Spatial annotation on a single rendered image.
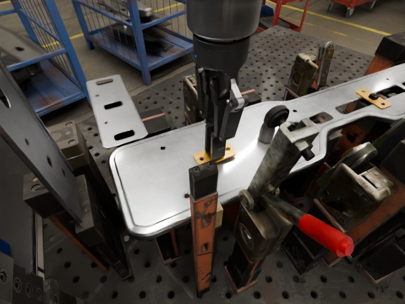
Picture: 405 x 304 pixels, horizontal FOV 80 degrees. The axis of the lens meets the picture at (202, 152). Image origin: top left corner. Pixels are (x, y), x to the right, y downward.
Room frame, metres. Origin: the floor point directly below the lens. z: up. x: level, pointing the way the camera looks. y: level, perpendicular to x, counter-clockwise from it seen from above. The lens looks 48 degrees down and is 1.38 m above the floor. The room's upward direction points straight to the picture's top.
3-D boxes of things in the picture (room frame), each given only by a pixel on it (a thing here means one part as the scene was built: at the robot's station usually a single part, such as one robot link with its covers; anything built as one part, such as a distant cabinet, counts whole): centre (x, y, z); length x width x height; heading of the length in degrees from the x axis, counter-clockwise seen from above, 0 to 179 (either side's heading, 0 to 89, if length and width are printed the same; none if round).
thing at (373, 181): (0.22, -0.27, 0.88); 0.11 x 0.09 x 0.37; 26
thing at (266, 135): (0.38, -0.14, 1.02); 0.03 x 0.03 x 0.07
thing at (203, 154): (0.32, -0.03, 1.01); 0.08 x 0.04 x 0.01; 116
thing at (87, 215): (0.22, 0.22, 0.85); 0.12 x 0.03 x 0.30; 26
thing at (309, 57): (0.65, -0.32, 0.87); 0.12 x 0.09 x 0.35; 26
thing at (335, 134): (0.44, -0.28, 0.84); 0.12 x 0.05 x 0.29; 26
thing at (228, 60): (0.32, -0.02, 1.21); 0.08 x 0.07 x 0.09; 26
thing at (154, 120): (0.46, 0.12, 0.84); 0.11 x 0.10 x 0.28; 26
